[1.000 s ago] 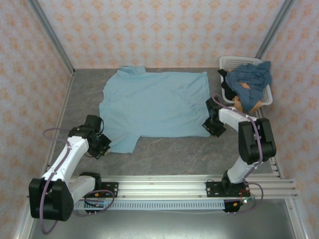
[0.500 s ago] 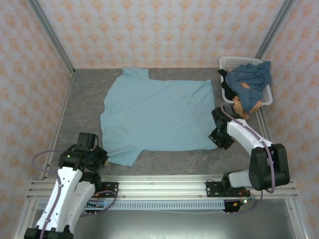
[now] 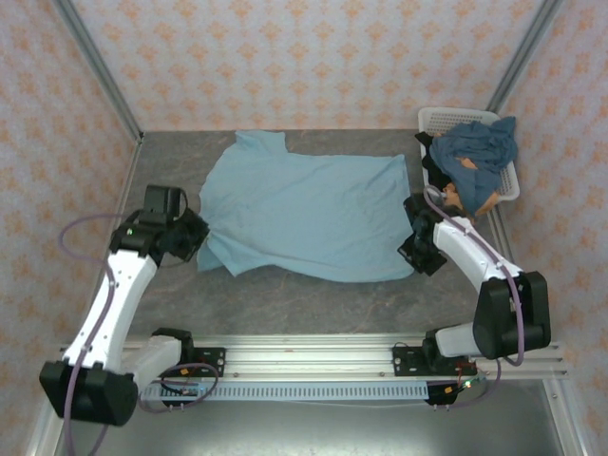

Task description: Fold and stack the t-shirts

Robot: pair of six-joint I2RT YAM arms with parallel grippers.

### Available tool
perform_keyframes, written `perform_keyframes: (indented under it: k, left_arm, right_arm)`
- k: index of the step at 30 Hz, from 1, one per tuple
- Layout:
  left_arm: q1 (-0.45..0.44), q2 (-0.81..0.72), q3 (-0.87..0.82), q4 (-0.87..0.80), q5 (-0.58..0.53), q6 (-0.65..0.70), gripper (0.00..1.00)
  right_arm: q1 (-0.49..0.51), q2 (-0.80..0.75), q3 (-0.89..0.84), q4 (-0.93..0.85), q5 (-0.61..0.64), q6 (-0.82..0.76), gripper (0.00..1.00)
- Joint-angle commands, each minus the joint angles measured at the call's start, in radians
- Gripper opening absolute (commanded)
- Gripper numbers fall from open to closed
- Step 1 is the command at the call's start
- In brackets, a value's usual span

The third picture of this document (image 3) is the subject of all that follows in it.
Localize light blue t-shirt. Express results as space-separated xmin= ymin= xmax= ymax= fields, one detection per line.
xmin=196 ymin=130 xmax=415 ymax=284

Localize orange t-shirt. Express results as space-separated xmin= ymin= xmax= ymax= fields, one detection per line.
xmin=441 ymin=182 xmax=476 ymax=220

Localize black t-shirt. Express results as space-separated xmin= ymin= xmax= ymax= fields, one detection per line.
xmin=415 ymin=131 xmax=452 ymax=189

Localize dark blue t-shirt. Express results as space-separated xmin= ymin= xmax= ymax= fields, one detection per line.
xmin=429 ymin=116 xmax=519 ymax=218

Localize white plastic laundry basket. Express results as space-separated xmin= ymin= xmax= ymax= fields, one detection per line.
xmin=417 ymin=106 xmax=522 ymax=203

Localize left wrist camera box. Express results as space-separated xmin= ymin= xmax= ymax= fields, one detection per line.
xmin=142 ymin=184 xmax=186 ymax=215

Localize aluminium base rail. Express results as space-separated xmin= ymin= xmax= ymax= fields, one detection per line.
xmin=59 ymin=332 xmax=569 ymax=382

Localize aluminium frame post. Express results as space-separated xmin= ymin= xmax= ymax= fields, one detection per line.
xmin=50 ymin=0 xmax=144 ymax=144
xmin=485 ymin=0 xmax=565 ymax=113

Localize slotted grey cable duct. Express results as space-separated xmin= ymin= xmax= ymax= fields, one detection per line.
xmin=137 ymin=381 xmax=429 ymax=403

